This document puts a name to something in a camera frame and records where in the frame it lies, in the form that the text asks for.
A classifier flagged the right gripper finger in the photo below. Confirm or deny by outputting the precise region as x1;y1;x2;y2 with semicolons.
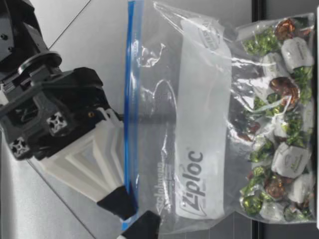
40;107;138;221

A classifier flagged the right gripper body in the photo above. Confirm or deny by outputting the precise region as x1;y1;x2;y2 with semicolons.
0;66;111;163

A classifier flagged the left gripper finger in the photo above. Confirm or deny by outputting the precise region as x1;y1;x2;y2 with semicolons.
120;210;160;239

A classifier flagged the clear zip bag with candies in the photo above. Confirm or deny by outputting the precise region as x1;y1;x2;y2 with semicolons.
121;0;316;230

